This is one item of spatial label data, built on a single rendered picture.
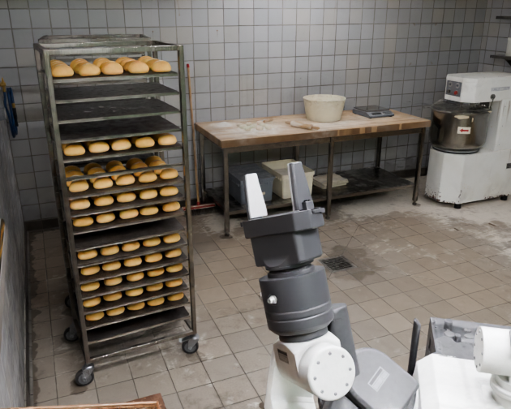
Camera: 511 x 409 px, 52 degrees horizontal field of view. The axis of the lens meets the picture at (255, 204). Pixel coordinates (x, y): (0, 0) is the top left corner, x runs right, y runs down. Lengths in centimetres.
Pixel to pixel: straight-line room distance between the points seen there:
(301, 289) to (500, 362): 32
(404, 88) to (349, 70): 78
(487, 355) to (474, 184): 502
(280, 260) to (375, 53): 544
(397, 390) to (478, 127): 480
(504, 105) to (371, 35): 154
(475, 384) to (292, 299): 38
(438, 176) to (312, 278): 507
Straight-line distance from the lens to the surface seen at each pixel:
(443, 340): 101
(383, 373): 89
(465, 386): 92
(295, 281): 65
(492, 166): 592
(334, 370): 67
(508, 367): 85
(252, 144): 454
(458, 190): 570
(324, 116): 518
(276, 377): 75
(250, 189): 71
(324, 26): 568
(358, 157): 616
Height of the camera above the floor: 195
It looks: 21 degrees down
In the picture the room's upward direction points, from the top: straight up
